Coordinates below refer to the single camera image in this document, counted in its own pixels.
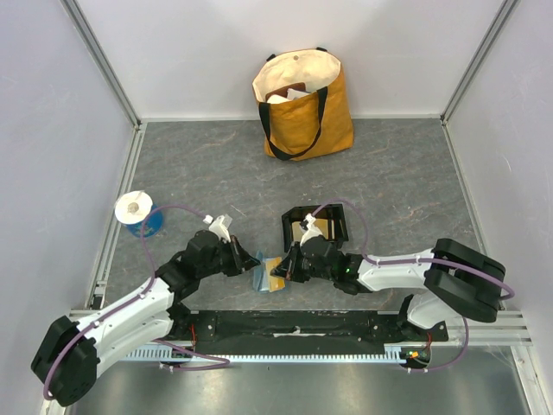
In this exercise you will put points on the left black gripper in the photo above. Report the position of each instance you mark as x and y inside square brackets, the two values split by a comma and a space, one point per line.
[240, 258]

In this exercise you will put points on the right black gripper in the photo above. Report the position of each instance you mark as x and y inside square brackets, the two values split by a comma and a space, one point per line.
[294, 263]

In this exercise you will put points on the black plastic tray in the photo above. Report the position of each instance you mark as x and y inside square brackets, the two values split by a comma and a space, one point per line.
[333, 212]

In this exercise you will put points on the teal leather card holder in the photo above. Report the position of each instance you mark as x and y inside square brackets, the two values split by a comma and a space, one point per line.
[261, 275]

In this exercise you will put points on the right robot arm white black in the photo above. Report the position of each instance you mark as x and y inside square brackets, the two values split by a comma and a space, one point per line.
[446, 281]

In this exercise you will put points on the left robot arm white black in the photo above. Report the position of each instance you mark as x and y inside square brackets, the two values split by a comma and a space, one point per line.
[73, 354]

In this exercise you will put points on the blue patterned cup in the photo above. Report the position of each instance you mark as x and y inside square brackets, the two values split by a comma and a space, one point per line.
[153, 226]

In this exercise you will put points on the white toilet paper roll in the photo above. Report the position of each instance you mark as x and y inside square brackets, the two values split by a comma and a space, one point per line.
[133, 207]

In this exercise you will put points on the orange tote bag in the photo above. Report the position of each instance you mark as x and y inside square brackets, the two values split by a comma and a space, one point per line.
[316, 125]

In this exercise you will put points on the white items in bag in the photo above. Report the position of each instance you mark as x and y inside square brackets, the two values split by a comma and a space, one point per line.
[285, 95]

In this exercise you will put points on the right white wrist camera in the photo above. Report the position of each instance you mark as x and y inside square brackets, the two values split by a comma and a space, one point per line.
[309, 229]

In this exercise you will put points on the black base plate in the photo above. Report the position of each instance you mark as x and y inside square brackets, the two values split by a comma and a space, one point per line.
[294, 332]

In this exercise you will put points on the blue slotted cable duct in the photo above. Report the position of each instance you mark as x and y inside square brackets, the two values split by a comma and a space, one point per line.
[163, 354]

